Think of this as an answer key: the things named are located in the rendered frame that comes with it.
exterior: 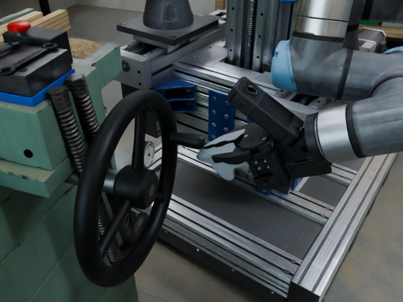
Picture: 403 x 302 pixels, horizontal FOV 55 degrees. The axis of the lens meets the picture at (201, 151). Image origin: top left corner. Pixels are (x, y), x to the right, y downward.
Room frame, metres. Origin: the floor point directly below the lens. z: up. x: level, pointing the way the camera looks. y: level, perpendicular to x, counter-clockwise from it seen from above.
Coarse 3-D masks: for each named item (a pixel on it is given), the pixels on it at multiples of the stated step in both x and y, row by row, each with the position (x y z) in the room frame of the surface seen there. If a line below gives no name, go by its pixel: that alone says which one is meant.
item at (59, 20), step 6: (54, 12) 0.86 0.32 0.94; (60, 12) 0.86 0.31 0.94; (66, 12) 0.87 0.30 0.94; (42, 18) 0.82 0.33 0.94; (48, 18) 0.82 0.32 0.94; (54, 18) 0.83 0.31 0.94; (60, 18) 0.85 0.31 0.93; (66, 18) 0.87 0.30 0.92; (36, 24) 0.78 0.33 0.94; (42, 24) 0.79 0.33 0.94; (48, 24) 0.81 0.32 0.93; (54, 24) 0.83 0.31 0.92; (60, 24) 0.84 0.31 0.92; (66, 24) 0.86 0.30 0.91; (66, 30) 0.86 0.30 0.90; (0, 42) 0.68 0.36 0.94
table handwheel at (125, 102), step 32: (128, 96) 0.44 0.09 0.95; (160, 96) 0.50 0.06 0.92; (160, 128) 0.55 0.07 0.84; (96, 160) 0.35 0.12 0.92; (96, 192) 0.33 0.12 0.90; (128, 192) 0.41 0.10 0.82; (160, 192) 0.51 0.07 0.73; (96, 224) 0.31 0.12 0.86; (160, 224) 0.47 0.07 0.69; (96, 256) 0.30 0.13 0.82; (128, 256) 0.39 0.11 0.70
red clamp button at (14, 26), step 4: (20, 20) 0.53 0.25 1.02; (24, 20) 0.53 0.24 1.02; (8, 24) 0.52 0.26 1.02; (12, 24) 0.51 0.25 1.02; (16, 24) 0.51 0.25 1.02; (20, 24) 0.51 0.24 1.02; (24, 24) 0.52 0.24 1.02; (28, 24) 0.52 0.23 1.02; (8, 28) 0.51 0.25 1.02; (12, 28) 0.51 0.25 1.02; (16, 28) 0.51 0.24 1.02; (20, 28) 0.51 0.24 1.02; (24, 28) 0.51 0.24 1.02; (28, 28) 0.52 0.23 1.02; (16, 32) 0.51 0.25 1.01
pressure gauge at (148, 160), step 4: (148, 144) 0.71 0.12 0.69; (152, 144) 0.74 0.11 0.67; (148, 148) 0.72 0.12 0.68; (152, 148) 0.74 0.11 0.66; (148, 152) 0.71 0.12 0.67; (152, 152) 0.73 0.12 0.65; (132, 156) 0.70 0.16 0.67; (144, 156) 0.69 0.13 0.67; (148, 156) 0.71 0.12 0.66; (152, 156) 0.73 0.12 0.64; (144, 160) 0.69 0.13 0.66; (148, 160) 0.71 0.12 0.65; (152, 160) 0.73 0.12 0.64; (144, 164) 0.69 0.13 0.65; (148, 164) 0.71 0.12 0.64
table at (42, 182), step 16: (112, 48) 0.75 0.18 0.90; (80, 64) 0.67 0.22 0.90; (96, 64) 0.68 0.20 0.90; (112, 64) 0.74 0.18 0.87; (0, 160) 0.42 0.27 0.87; (64, 160) 0.42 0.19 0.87; (0, 176) 0.40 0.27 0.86; (16, 176) 0.39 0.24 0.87; (32, 176) 0.38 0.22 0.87; (48, 176) 0.38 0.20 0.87; (64, 176) 0.41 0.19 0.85; (32, 192) 0.38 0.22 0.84; (48, 192) 0.38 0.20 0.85
